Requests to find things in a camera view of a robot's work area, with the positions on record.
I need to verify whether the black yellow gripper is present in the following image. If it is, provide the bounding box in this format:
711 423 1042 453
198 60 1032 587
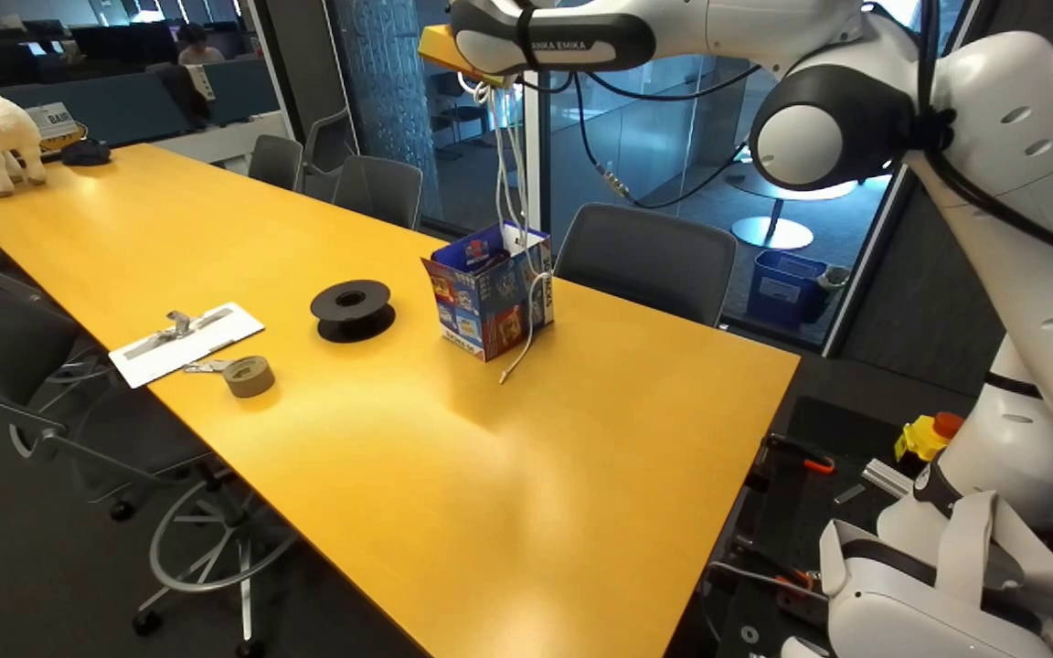
415 21 515 85

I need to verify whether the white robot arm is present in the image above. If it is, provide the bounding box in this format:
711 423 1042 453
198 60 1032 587
419 0 1053 526

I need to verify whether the blue snack box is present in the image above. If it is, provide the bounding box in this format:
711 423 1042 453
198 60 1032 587
425 225 553 359

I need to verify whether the grey chair behind table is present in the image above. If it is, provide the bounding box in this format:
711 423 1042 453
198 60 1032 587
331 153 425 225

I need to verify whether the grey chair far left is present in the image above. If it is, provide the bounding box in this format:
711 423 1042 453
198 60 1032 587
249 135 304 190

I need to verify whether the grey office chair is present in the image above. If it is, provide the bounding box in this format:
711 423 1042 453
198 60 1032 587
555 205 736 324

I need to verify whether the black filament spool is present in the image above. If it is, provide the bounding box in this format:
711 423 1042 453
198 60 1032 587
310 278 396 342

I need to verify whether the white paper sheet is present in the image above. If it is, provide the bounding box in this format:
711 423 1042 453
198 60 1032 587
109 303 264 387

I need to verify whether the blue bin outside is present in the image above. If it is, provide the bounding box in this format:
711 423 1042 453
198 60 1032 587
749 251 847 329

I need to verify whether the grey tape roll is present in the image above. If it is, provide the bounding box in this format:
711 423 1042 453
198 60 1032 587
223 354 274 397

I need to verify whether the black chair with chrome base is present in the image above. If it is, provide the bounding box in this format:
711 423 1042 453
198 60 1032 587
0 281 296 658

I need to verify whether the yellow red toy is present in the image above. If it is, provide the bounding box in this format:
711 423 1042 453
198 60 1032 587
893 414 962 460

